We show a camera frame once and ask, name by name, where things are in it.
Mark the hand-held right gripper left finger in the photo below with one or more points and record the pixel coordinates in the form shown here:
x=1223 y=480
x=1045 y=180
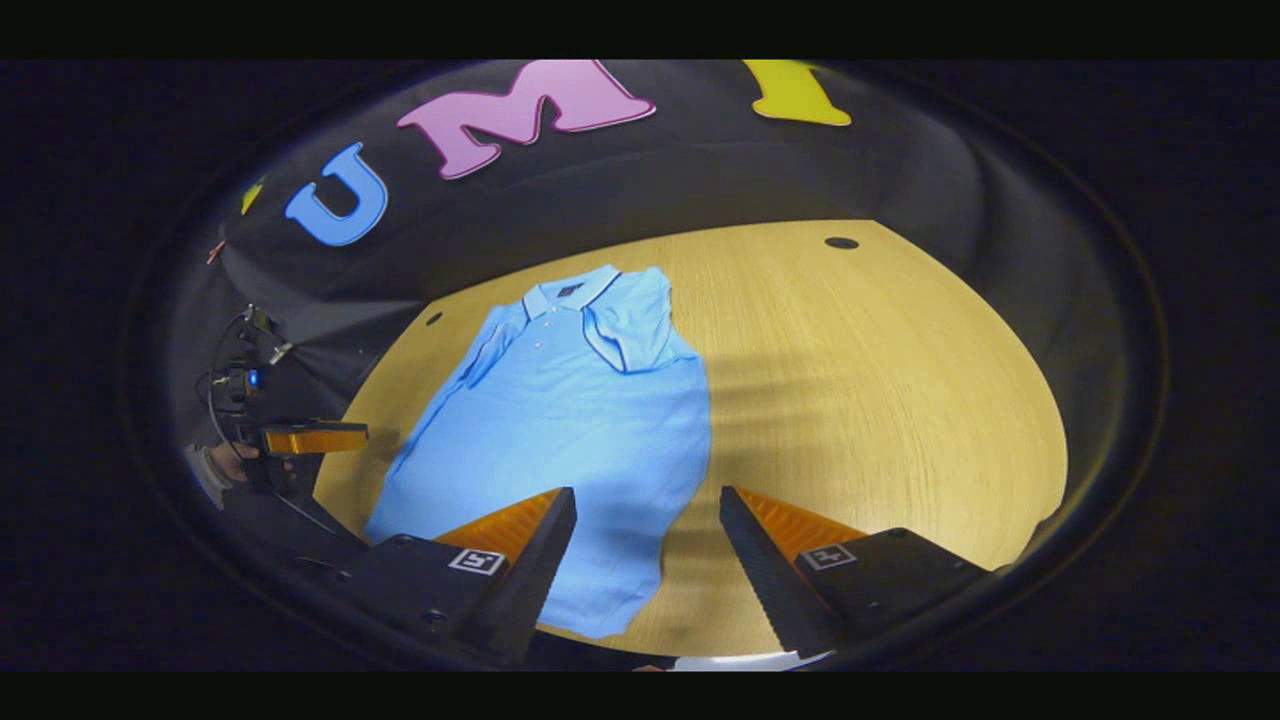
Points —
x=535 y=580

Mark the copper-coloured backdrop clip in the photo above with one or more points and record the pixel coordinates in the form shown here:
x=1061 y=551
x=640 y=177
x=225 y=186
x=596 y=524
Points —
x=215 y=252

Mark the light blue T-shirt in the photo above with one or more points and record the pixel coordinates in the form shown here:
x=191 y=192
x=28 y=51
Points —
x=570 y=420

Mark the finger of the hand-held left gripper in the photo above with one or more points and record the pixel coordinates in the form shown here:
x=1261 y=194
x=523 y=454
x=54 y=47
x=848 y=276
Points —
x=315 y=438

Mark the black backdrop cloth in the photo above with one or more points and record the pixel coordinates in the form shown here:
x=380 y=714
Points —
x=700 y=170

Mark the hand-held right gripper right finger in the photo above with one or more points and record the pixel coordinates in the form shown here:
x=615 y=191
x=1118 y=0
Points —
x=770 y=580

